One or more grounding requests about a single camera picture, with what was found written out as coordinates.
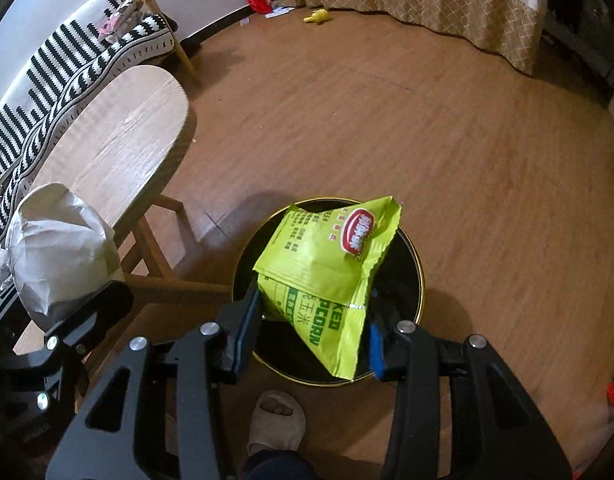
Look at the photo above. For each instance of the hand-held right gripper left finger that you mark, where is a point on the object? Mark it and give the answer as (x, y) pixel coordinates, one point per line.
(247, 332)

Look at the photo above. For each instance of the green popcorn bag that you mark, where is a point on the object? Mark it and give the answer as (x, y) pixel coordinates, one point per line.
(312, 260)

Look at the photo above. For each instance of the black bin with gold rim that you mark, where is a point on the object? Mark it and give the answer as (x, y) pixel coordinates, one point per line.
(402, 270)

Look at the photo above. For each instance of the dark cabinet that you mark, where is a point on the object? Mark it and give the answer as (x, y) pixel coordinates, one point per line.
(587, 25)

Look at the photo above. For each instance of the yellow toy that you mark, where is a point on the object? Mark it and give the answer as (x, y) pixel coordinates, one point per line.
(317, 16)

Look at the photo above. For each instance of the pink cushion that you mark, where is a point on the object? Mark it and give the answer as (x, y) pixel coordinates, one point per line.
(118, 20)

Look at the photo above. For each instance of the wooden sofa frame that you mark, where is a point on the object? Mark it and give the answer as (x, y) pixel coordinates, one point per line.
(159, 15)

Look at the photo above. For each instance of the person's dark trouser leg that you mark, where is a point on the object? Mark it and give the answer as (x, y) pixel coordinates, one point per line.
(274, 467)

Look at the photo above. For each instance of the beige slipper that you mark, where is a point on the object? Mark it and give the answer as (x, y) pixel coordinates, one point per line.
(277, 425)

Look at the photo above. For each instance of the white paper bag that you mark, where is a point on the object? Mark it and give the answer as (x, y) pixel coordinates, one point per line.
(57, 250)

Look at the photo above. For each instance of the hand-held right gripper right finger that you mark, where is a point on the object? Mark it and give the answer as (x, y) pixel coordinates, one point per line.
(377, 355)

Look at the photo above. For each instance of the white paper slip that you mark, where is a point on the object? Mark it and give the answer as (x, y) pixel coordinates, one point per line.
(281, 12)

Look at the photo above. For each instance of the wooden table legs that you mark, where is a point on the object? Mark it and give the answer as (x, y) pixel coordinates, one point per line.
(152, 260)

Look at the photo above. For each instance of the black white striped sofa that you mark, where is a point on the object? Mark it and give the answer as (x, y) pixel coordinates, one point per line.
(62, 85)

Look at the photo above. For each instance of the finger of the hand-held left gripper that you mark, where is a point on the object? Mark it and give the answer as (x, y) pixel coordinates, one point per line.
(99, 310)

